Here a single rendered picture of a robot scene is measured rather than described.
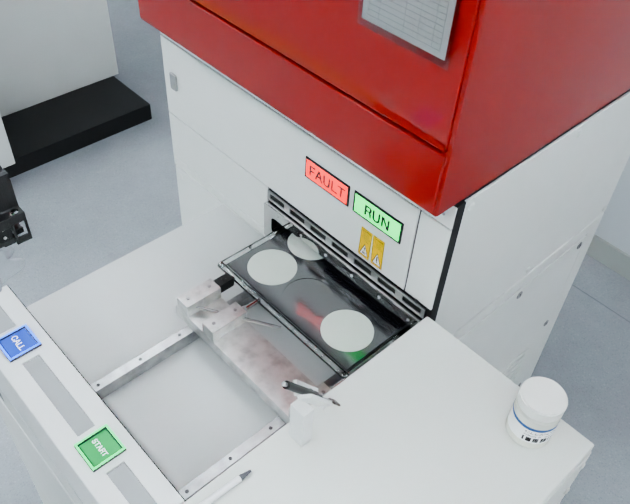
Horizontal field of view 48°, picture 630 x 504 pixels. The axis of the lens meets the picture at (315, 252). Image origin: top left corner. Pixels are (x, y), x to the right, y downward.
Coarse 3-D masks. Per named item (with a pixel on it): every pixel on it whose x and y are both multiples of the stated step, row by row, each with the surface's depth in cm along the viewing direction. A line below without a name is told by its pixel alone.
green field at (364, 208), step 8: (360, 200) 127; (360, 208) 128; (368, 208) 126; (376, 208) 124; (368, 216) 127; (376, 216) 126; (384, 216) 124; (376, 224) 127; (384, 224) 125; (392, 224) 123; (392, 232) 124
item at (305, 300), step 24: (240, 264) 143; (312, 264) 144; (264, 288) 139; (288, 288) 140; (312, 288) 140; (336, 288) 140; (360, 288) 140; (288, 312) 135; (312, 312) 135; (360, 312) 136; (384, 312) 136; (312, 336) 131; (384, 336) 132; (336, 360) 128; (360, 360) 128
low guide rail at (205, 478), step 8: (336, 376) 131; (328, 384) 130; (272, 424) 123; (280, 424) 123; (256, 432) 122; (264, 432) 122; (272, 432) 122; (248, 440) 121; (256, 440) 121; (264, 440) 121; (240, 448) 120; (248, 448) 120; (232, 456) 119; (240, 456) 119; (216, 464) 117; (224, 464) 117; (232, 464) 118; (208, 472) 116; (216, 472) 116; (200, 480) 115; (208, 480) 115; (184, 488) 114; (192, 488) 114; (200, 488) 114; (184, 496) 113
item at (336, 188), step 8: (312, 168) 133; (320, 168) 132; (312, 176) 135; (320, 176) 133; (328, 176) 131; (320, 184) 134; (328, 184) 132; (336, 184) 130; (336, 192) 131; (344, 192) 129; (344, 200) 131
